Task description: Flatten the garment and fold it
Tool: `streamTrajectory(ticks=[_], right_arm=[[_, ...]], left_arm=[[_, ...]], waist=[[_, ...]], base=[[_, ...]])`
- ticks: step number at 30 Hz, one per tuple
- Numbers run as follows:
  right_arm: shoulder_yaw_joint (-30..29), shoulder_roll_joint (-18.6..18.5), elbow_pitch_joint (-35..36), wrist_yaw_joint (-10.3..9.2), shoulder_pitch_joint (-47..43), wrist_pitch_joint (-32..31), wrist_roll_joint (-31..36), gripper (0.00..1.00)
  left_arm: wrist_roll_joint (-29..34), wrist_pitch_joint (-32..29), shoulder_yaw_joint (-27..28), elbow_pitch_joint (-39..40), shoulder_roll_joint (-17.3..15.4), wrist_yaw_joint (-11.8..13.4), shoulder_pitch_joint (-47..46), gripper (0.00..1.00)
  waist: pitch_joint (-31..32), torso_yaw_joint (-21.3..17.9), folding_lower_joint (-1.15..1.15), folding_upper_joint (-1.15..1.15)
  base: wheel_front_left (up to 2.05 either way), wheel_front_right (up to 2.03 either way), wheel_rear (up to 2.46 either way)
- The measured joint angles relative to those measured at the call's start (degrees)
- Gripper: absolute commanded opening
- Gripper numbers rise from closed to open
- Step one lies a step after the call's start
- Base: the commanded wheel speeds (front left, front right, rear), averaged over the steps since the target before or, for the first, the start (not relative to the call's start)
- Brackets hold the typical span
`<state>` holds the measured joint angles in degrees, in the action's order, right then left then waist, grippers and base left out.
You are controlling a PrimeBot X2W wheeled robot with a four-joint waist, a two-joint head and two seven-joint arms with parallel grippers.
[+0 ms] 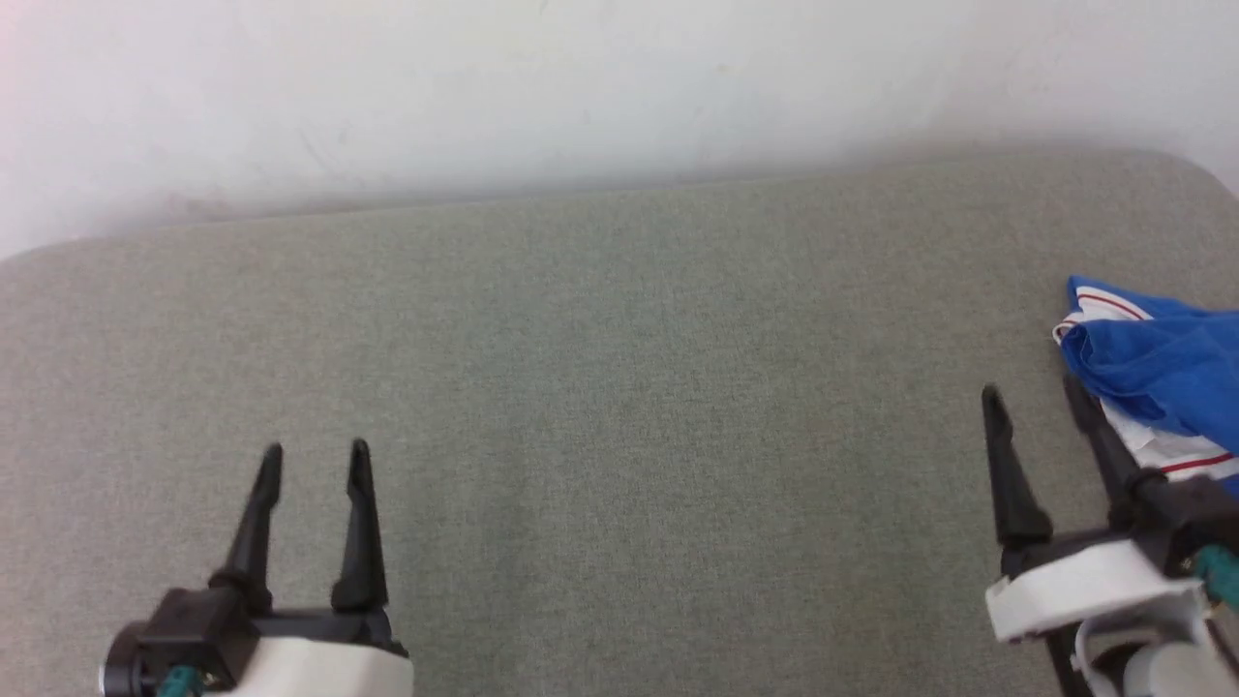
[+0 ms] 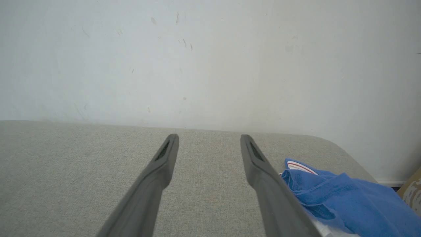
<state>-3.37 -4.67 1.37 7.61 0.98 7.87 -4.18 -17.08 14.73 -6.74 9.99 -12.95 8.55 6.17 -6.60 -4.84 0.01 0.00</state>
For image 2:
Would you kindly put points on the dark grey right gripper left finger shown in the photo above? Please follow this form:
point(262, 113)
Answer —
point(144, 204)

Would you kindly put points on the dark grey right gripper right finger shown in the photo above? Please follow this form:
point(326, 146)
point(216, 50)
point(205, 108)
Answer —
point(276, 207)

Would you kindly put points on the blue white sports shirt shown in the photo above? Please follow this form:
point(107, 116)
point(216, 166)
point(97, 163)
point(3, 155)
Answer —
point(355, 204)

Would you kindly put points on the beige patterned object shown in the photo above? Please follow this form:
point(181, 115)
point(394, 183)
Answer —
point(412, 194)

